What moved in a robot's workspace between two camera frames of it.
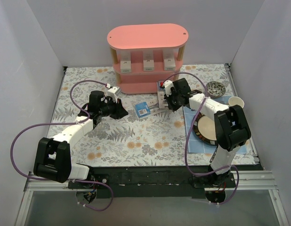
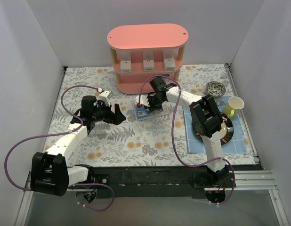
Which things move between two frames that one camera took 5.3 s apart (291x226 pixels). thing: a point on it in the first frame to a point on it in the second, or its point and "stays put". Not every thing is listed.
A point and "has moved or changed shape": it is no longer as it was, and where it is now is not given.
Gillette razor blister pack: [162, 104] has moved or changed shape
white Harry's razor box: [125, 62] stays put
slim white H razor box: [148, 60] stays put
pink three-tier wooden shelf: [143, 54] stays put
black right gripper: [170, 100] to [151, 103]
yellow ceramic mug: [234, 100] stays put
